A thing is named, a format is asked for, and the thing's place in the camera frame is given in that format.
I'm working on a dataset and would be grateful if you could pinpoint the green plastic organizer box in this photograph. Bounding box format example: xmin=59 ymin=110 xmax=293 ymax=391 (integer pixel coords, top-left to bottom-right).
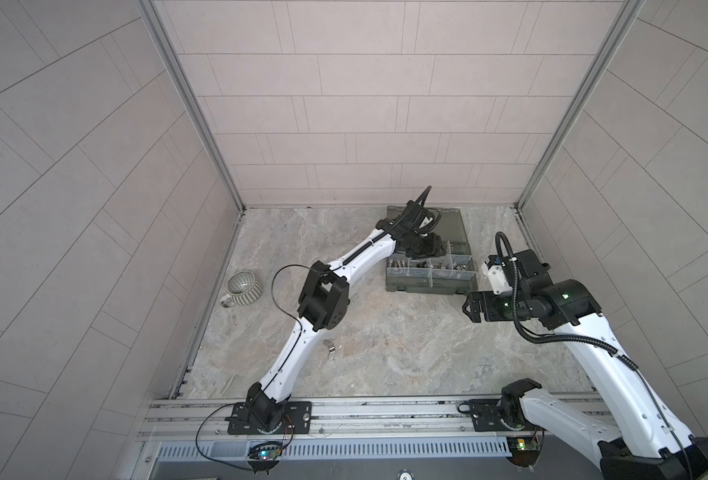
xmin=385 ymin=208 xmax=478 ymax=295

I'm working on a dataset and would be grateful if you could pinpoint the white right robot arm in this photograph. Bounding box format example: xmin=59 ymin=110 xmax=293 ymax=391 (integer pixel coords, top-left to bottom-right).
xmin=462 ymin=250 xmax=708 ymax=479

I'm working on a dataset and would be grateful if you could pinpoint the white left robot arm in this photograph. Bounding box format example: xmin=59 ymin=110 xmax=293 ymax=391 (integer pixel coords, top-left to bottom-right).
xmin=234 ymin=188 xmax=445 ymax=433

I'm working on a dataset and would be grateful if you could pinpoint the right circuit board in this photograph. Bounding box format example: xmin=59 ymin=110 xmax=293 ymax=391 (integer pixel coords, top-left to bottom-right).
xmin=506 ymin=436 xmax=541 ymax=468

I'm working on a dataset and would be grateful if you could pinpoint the circuit board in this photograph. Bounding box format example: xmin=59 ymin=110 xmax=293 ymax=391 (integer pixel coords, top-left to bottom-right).
xmin=506 ymin=436 xmax=541 ymax=468
xmin=248 ymin=441 xmax=284 ymax=462

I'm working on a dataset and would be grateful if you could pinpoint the left circuit board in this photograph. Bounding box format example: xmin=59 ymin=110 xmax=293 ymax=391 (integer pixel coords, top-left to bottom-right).
xmin=248 ymin=441 xmax=284 ymax=462

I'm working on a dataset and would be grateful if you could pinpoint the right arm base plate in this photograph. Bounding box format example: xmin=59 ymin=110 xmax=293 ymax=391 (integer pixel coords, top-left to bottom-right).
xmin=456 ymin=397 xmax=543 ymax=433

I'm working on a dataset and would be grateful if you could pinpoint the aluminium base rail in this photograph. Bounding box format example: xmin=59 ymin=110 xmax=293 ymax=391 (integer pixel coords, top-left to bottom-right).
xmin=138 ymin=395 xmax=556 ymax=458

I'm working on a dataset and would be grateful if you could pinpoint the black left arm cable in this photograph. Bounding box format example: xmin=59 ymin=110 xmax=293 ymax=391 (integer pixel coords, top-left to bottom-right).
xmin=195 ymin=263 xmax=316 ymax=472

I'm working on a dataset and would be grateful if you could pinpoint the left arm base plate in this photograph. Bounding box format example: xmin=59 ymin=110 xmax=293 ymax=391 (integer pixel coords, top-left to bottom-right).
xmin=227 ymin=401 xmax=312 ymax=435

